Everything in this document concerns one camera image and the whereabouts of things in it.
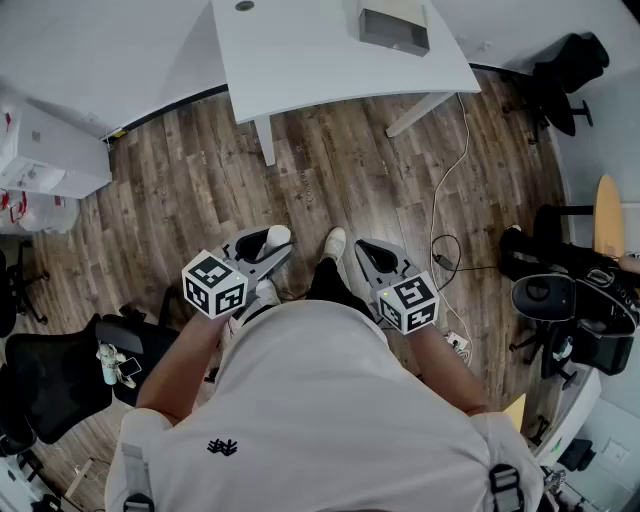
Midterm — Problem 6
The person's left white shoe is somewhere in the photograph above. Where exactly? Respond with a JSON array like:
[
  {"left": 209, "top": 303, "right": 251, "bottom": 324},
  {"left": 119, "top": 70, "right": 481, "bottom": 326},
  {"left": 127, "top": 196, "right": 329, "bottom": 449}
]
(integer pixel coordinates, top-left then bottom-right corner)
[{"left": 253, "top": 224, "right": 294, "bottom": 307}]

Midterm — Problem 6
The person's white shirt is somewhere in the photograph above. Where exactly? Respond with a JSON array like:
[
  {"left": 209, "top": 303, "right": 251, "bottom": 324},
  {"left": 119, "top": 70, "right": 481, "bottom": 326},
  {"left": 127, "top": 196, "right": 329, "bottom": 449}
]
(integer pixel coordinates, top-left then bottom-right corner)
[{"left": 103, "top": 298, "right": 546, "bottom": 512}]

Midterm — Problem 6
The person's right forearm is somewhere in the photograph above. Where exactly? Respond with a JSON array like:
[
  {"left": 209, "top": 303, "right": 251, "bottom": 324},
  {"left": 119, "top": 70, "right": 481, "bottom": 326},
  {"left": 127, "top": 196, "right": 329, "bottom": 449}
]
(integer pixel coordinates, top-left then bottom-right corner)
[{"left": 405, "top": 323, "right": 490, "bottom": 417}]

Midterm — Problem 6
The person's white shoe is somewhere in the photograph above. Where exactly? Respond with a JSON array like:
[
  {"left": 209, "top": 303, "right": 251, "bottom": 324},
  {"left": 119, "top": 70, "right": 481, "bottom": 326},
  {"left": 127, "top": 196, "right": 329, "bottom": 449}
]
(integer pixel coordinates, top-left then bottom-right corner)
[
  {"left": 253, "top": 224, "right": 294, "bottom": 307},
  {"left": 321, "top": 226, "right": 348, "bottom": 262}
]

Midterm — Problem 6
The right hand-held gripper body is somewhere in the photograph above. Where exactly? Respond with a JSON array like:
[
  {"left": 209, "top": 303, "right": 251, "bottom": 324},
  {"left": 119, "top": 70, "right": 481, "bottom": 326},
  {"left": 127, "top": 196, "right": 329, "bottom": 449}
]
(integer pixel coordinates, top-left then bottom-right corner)
[{"left": 368, "top": 261, "right": 442, "bottom": 336}]

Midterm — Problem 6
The white cable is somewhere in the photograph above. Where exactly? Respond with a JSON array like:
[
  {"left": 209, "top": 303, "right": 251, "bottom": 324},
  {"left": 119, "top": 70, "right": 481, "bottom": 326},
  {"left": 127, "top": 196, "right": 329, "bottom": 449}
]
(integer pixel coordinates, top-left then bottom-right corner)
[{"left": 428, "top": 91, "right": 474, "bottom": 369}]

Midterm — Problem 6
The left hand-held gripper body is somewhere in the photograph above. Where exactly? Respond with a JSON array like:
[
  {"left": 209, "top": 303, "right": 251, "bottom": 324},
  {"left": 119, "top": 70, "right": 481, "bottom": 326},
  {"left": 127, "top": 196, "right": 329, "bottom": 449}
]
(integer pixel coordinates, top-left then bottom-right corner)
[{"left": 182, "top": 239, "right": 262, "bottom": 321}]

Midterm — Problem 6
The white cabinet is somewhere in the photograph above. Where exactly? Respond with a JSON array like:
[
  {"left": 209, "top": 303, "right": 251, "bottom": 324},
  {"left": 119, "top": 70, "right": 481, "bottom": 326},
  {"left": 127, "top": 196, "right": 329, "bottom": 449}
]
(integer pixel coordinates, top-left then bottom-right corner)
[{"left": 0, "top": 97, "right": 114, "bottom": 200}]

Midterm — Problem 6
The grey harness strap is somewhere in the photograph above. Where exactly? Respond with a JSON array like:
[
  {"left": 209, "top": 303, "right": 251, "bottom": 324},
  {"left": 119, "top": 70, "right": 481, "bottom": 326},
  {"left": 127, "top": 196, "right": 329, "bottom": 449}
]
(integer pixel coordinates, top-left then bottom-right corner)
[
  {"left": 486, "top": 463, "right": 527, "bottom": 512},
  {"left": 120, "top": 441, "right": 157, "bottom": 512}
]

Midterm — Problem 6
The grey box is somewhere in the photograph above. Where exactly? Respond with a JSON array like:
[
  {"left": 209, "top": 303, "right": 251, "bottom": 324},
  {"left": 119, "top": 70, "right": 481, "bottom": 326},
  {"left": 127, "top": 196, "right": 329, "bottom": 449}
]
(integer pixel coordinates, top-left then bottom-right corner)
[{"left": 357, "top": 0, "right": 432, "bottom": 60}]

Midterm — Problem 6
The white plastic bag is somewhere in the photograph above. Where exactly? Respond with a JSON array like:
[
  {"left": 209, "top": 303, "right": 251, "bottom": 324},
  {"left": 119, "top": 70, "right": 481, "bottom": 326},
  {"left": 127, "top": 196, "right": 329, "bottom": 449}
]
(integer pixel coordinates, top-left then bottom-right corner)
[{"left": 0, "top": 188, "right": 82, "bottom": 236}]

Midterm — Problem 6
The black swivel chair base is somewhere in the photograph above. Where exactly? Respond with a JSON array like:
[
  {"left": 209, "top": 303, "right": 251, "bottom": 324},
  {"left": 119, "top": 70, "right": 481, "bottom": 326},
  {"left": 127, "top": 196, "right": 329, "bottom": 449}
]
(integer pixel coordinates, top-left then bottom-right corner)
[{"left": 0, "top": 238, "right": 52, "bottom": 337}]

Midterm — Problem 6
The yellow round board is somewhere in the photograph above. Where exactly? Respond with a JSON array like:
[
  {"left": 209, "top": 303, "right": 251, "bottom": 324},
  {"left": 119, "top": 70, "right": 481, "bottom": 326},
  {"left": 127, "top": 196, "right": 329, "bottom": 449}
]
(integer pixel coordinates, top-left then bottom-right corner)
[{"left": 592, "top": 174, "right": 626, "bottom": 257}]

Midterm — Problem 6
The black cable with adapter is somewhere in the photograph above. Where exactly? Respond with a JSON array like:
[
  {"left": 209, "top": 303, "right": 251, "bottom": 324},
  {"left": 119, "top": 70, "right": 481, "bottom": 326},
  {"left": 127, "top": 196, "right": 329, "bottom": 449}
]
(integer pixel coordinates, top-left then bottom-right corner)
[{"left": 430, "top": 233, "right": 502, "bottom": 292}]

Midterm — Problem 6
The white table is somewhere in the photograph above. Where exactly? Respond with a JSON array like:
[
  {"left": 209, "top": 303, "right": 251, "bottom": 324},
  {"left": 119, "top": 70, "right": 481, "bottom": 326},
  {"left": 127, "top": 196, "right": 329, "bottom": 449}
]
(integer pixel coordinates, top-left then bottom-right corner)
[{"left": 209, "top": 0, "right": 483, "bottom": 168}]

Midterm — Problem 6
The black mesh office chair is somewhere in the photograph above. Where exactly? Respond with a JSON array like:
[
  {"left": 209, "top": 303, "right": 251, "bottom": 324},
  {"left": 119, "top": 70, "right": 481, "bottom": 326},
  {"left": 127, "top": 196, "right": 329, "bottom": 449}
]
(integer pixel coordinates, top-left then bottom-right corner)
[{"left": 0, "top": 285, "right": 182, "bottom": 447}]

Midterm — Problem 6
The person's left forearm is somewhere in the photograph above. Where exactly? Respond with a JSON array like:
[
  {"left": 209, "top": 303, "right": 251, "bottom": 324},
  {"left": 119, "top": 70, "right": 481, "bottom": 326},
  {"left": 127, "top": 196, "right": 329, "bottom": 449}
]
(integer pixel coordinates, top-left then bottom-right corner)
[{"left": 134, "top": 310, "right": 237, "bottom": 427}]

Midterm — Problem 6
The person's black trouser leg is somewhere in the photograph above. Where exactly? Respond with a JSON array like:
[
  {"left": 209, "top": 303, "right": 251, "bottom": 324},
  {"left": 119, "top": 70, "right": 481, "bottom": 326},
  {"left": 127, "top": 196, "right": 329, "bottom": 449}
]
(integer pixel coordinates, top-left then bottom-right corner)
[{"left": 303, "top": 255, "right": 374, "bottom": 322}]

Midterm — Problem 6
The tan cardboard piece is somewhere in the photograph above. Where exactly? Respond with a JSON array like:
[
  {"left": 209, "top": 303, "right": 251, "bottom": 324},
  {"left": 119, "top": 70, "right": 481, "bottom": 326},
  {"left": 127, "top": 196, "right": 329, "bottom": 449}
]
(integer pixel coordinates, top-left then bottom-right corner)
[{"left": 502, "top": 392, "right": 528, "bottom": 434}]

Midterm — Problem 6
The person's right white shoe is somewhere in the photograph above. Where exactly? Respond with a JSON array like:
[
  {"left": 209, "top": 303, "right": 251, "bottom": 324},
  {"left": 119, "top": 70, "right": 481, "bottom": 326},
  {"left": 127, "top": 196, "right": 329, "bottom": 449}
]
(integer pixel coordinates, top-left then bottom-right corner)
[{"left": 321, "top": 226, "right": 348, "bottom": 262}]

